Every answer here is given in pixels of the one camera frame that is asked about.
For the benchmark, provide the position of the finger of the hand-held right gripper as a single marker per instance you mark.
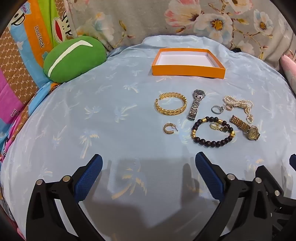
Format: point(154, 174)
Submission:
point(274, 183)
point(293, 160)

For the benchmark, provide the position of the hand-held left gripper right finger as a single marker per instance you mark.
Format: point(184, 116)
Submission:
point(208, 176)

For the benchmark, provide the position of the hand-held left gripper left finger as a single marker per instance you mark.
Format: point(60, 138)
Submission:
point(89, 178)

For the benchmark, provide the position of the gold metal wristwatch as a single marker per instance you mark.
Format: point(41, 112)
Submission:
point(245, 128)

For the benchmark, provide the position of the gold chunky hoop earring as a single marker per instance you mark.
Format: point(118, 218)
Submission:
point(167, 129)

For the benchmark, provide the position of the silver metal wristwatch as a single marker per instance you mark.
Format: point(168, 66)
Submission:
point(195, 104)

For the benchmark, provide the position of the gold leaf-pattern bangle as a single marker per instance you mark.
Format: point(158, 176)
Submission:
point(163, 111)

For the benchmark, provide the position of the orange shallow cardboard box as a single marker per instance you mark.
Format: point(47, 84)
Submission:
point(187, 62)

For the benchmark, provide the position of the small gold clip earring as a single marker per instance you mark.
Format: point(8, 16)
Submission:
point(214, 126)

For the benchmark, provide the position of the small gold hoop earring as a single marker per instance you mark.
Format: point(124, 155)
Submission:
point(249, 119)

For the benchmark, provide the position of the light blue patterned sheet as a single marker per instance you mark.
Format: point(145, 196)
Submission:
point(92, 115)

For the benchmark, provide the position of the pink pillow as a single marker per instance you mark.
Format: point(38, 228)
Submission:
point(288, 63)

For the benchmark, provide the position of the green plush pillow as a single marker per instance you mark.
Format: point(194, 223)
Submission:
point(74, 58)

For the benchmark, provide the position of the colourful cartoon printed blanket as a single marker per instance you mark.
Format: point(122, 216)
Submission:
point(27, 39)

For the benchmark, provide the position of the grey floral blanket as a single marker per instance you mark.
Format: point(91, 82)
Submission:
point(143, 18)

